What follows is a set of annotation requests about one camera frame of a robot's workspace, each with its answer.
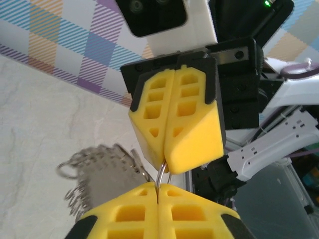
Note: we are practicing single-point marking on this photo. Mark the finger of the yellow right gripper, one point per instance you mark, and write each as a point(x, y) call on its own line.
point(199, 139)
point(139, 127)

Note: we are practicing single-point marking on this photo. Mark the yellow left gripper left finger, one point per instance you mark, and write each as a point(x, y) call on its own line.
point(152, 219)

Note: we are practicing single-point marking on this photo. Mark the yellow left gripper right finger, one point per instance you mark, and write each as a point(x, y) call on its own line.
point(164, 219)

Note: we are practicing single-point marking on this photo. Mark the bunch of silver key rings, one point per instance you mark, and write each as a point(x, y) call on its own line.
point(104, 159)

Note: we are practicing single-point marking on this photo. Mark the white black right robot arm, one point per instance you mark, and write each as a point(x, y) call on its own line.
point(274, 147)

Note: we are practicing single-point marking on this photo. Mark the grey metal tray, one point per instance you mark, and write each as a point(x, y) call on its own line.
point(274, 199)

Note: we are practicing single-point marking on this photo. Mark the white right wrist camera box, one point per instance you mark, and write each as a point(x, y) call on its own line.
point(174, 37)

